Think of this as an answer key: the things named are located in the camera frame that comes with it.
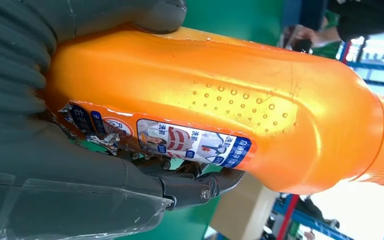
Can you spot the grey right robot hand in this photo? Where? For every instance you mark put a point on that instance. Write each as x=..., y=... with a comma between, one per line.
x=62, y=192

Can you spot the cardboard box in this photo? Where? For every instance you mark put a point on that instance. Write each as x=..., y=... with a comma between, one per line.
x=241, y=215

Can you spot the red metal pole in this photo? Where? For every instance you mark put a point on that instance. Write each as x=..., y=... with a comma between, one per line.
x=288, y=215

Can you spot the green plastic crate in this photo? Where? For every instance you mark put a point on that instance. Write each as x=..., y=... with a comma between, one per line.
x=324, y=53

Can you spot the person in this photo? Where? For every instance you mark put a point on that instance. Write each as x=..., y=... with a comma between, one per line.
x=371, y=20

